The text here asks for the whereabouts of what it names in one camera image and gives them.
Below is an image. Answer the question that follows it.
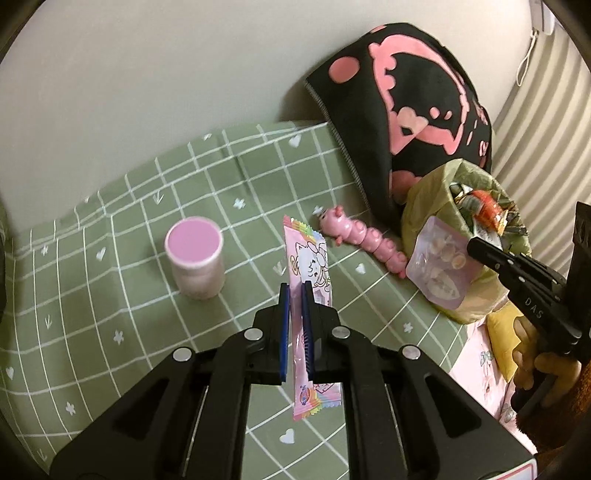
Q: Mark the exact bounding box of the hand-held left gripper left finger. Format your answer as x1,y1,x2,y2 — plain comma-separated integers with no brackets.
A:
50,284,291,480

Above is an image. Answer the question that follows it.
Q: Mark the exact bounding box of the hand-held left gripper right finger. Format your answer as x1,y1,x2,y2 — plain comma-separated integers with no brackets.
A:
301,282,539,480

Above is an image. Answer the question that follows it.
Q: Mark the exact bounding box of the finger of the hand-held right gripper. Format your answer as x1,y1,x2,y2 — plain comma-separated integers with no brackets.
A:
496,249,570,305
467,237,580,356

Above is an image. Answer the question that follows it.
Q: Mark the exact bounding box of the pink candy wrapper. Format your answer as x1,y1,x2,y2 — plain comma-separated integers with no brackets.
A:
281,215,342,422

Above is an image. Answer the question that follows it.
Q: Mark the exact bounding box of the pink snack packet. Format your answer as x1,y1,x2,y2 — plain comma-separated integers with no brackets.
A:
405,216,483,309

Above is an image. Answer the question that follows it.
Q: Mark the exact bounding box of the yellow-green plastic bin bag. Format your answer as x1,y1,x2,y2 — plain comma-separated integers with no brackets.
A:
399,158,534,324

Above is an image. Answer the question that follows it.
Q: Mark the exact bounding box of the person's right forearm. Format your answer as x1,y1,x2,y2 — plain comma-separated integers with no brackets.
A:
515,369,591,448

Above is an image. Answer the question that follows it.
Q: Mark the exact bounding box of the person's right hand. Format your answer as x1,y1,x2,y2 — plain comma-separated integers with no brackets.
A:
512,318,580,407

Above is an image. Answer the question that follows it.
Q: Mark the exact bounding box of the mustard yellow cushion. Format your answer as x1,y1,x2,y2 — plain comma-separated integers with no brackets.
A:
487,305,525,384

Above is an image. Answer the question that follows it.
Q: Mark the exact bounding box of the pink floral bed sheet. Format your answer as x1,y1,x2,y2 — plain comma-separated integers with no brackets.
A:
450,318,532,444

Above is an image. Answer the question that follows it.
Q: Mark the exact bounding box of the pink lidded cup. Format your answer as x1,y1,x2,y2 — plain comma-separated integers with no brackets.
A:
165,217,225,302

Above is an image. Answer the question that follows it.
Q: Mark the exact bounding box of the pink caterpillar toy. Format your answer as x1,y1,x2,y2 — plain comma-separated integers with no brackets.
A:
316,206,409,279

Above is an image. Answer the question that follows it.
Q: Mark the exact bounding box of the striped headboard panel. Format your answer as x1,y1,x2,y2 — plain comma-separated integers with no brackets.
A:
489,28,591,278

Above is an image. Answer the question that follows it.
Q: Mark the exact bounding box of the black pink-print pillow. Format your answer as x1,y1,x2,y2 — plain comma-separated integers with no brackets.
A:
305,22,494,227

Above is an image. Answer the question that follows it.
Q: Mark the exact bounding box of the white cable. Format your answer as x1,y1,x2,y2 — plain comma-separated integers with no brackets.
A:
515,28,541,86

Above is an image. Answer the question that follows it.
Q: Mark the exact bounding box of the white wall device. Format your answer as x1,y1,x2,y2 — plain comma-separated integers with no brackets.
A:
531,0,557,33

